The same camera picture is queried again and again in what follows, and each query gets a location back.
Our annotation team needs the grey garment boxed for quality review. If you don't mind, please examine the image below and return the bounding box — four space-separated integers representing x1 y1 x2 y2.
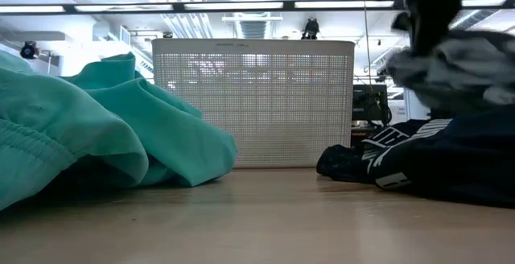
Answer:
385 29 515 114

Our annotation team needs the navy white-striped Puma garment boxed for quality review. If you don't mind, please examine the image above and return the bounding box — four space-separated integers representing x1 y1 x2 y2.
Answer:
315 110 515 209

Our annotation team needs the teal garment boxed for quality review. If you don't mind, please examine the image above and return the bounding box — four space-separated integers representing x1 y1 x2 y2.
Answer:
0 50 238 212

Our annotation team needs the white perforated plastic basket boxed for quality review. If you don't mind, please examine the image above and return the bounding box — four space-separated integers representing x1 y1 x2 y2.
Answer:
151 37 356 169

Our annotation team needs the white column-shaped appliance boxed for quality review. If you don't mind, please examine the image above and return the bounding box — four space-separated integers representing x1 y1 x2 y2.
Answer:
404 89 431 120

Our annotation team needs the black equipment rack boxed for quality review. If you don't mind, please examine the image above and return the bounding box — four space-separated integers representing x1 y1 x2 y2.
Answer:
352 83 392 128

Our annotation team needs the thin hanging cable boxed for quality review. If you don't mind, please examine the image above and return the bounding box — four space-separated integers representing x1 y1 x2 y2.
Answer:
360 0 373 86

